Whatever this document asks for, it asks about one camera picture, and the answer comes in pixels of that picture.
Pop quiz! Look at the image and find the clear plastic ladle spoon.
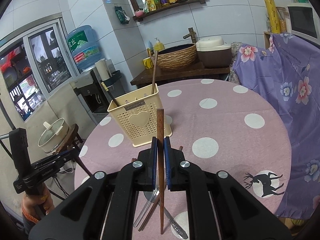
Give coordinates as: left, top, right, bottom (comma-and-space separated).
133, 187, 159, 228

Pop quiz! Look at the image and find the left hand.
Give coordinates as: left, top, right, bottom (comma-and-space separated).
22, 184, 55, 230

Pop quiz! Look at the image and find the white pot with lid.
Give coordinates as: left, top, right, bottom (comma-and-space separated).
38, 118, 69, 154

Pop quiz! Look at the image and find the metal spoon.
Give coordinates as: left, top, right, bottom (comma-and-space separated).
144, 190, 189, 239

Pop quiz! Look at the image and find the beige perforated utensil holder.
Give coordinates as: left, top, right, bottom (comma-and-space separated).
107, 85, 163, 147

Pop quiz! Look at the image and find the water dispenser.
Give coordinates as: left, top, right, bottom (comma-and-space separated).
71, 69, 109, 125

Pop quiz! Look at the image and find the black gold chopstick in holder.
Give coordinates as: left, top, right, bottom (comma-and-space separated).
101, 81, 120, 107

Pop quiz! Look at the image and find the dark wooden counter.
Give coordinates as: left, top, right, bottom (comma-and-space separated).
130, 62, 230, 87

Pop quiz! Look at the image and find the blue water jug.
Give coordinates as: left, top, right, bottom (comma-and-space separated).
66, 25, 103, 72

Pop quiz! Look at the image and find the yellow mug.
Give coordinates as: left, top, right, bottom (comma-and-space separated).
143, 57, 153, 69

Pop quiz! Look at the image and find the purple floral cloth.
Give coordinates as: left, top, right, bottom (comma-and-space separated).
233, 33, 319, 219

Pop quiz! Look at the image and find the woven basket sink basin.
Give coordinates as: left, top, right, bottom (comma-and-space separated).
157, 44, 198, 70

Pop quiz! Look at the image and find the beige brown rice cooker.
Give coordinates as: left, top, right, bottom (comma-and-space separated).
196, 36, 232, 68

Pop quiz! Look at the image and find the yellow soap bottle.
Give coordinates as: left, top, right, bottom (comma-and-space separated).
153, 38, 165, 51

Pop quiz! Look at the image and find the bronze faucet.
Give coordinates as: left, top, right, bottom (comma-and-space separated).
183, 27, 197, 44

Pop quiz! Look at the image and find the yellow roll package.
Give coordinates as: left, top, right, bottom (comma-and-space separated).
264, 0, 281, 34

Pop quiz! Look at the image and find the white microwave oven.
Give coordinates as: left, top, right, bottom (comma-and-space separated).
286, 3, 319, 44

